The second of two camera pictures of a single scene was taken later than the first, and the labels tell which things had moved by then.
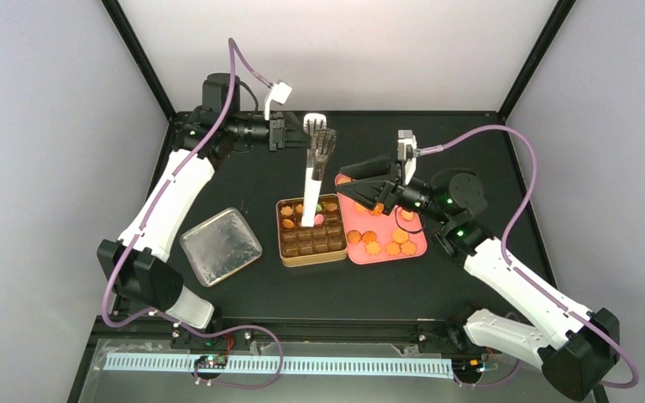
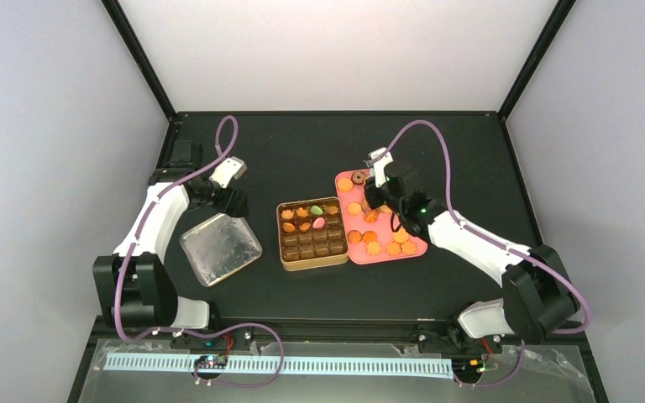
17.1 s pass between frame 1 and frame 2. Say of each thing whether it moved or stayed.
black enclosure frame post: stayed
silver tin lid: stayed
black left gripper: moved
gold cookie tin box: stayed
